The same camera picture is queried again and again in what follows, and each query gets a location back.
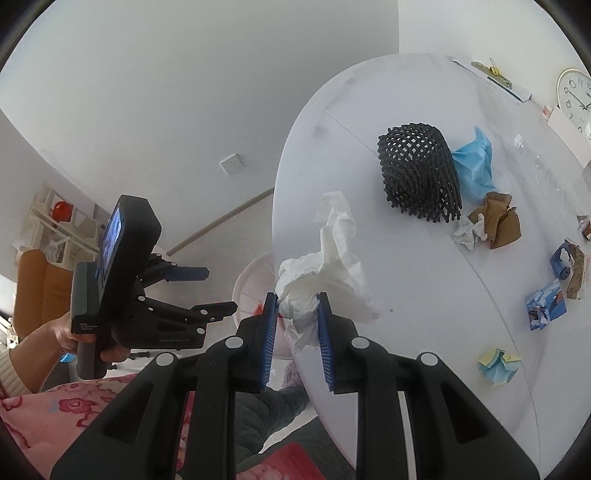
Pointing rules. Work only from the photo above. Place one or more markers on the person's left hand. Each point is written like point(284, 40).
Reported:
point(53, 337)

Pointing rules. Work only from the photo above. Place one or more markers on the small torn blue wrapper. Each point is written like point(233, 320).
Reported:
point(561, 261)

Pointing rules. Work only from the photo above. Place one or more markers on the olive metal clip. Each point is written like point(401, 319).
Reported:
point(501, 81)

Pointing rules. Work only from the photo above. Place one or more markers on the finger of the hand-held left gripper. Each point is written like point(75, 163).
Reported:
point(187, 273)
point(212, 310)

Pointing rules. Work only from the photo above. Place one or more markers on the orange chair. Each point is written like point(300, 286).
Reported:
point(41, 286)

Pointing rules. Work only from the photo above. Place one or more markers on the yellow binder clip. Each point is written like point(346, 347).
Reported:
point(489, 67)

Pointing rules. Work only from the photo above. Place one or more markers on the white shelf rack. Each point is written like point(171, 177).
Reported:
point(44, 203)

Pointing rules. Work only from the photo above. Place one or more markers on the round white wall clock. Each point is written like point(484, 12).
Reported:
point(577, 99)

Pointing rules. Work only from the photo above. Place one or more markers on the pink floral garment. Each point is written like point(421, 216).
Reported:
point(69, 406)

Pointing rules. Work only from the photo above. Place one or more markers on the white paper sheet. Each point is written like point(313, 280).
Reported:
point(519, 92)

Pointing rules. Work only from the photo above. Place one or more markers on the crumpled pale paper ball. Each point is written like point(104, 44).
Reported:
point(498, 367)

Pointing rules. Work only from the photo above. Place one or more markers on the small white crumpled tissue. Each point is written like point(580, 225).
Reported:
point(468, 233)

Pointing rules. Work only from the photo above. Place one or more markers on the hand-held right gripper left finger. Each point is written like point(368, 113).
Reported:
point(270, 341)

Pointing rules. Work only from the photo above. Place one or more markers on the crumpled reddish foil wrapper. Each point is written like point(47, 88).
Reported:
point(585, 227)

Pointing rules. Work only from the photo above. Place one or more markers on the red container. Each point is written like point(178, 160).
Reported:
point(62, 211)

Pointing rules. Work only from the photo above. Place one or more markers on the pink fuzzy slipper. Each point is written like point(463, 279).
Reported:
point(292, 376)

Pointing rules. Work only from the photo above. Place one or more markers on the white round waste bin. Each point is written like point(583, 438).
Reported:
point(249, 295)

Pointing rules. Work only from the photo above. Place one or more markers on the large white tissue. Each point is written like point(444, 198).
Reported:
point(332, 258)

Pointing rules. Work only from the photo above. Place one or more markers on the white wall socket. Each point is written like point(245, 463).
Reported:
point(230, 164)

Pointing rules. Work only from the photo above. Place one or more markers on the grey-green quilted pants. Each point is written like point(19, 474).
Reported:
point(258, 415)

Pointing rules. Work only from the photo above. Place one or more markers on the torn brown wrapper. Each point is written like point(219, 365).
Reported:
point(579, 277)

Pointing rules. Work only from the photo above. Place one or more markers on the clear crinkled plastic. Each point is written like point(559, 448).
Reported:
point(549, 180)

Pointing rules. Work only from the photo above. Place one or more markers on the crumpled brown paper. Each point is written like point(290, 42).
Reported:
point(505, 226)

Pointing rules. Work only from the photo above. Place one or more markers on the white card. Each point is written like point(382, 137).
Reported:
point(565, 131)

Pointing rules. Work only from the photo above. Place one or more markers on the person's left forearm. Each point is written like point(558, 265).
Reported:
point(11, 374)

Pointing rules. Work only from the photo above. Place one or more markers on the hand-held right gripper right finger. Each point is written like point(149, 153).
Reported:
point(325, 341)

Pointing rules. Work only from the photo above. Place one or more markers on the flat blue printed wrapper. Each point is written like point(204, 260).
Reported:
point(547, 304)

